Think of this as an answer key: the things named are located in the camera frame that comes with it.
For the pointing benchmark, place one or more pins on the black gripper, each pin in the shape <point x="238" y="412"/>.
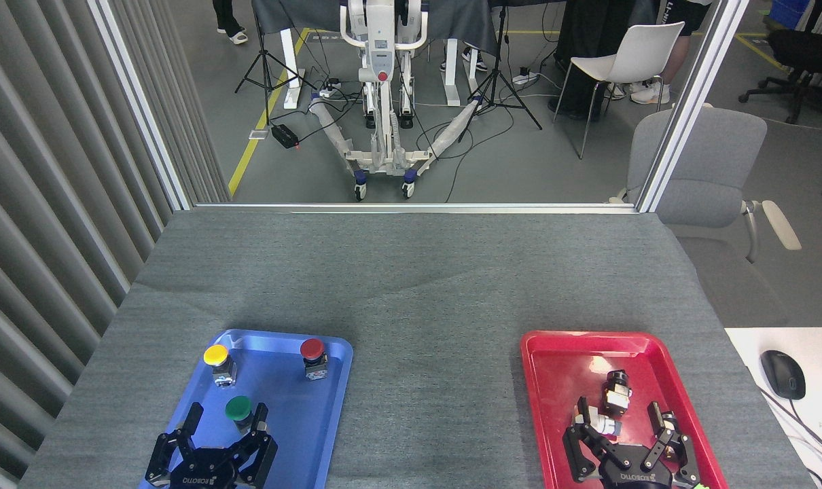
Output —
<point x="632" y="475"/>
<point x="207" y="472"/>

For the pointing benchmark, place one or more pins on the green push button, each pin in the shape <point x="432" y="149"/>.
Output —
<point x="238" y="407"/>

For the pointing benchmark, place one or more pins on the yellow push button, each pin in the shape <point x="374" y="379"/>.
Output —
<point x="216" y="354"/>

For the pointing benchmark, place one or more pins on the red push button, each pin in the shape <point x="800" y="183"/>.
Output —
<point x="312" y="349"/>

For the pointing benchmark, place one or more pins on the blue plastic tray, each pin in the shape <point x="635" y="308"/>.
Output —
<point x="282" y="414"/>

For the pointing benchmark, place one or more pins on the red plastic tray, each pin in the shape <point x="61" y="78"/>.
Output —
<point x="567" y="373"/>

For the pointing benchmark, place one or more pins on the black computer mouse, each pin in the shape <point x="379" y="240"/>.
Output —
<point x="783" y="373"/>

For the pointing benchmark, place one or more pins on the white desk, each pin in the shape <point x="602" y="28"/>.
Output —
<point x="818" y="346"/>

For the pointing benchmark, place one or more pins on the grey table cloth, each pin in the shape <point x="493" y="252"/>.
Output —
<point x="418" y="285"/>

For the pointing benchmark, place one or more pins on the grey office chair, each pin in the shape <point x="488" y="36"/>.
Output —
<point x="710" y="163"/>

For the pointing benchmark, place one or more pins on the white power strip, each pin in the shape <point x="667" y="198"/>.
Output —
<point x="330" y="87"/>
<point x="525" y="77"/>

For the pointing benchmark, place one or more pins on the black tripod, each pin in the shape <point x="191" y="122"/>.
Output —
<point x="498" y="75"/>
<point x="267" y="68"/>

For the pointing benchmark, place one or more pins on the white table leg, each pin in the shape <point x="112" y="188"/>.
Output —
<point x="452" y="75"/>
<point x="290" y="68"/>

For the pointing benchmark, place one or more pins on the white plastic chair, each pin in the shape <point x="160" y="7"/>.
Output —
<point x="638" y="54"/>

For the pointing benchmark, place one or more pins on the person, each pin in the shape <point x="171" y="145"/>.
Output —
<point x="587" y="34"/>
<point x="229" y="20"/>
<point x="686" y="20"/>

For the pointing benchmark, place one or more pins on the white stand on wheels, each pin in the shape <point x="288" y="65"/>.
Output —
<point x="381" y="61"/>

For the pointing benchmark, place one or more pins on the black office chair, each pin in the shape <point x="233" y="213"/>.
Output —
<point x="801" y="54"/>

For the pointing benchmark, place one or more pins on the dark table cover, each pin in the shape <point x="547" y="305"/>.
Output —
<point x="458" y="20"/>

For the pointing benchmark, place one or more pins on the blue bin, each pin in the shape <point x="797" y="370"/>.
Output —
<point x="788" y="12"/>

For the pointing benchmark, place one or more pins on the white orange switch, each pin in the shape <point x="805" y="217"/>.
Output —
<point x="606" y="425"/>

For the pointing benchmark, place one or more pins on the black orange knob switch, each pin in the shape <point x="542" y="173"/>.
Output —
<point x="669" y="424"/>

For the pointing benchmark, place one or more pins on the silver cross rail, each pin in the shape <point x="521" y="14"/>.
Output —
<point x="418" y="207"/>

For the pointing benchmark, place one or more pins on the silver post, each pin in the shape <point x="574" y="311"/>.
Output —
<point x="689" y="102"/>
<point x="143" y="109"/>

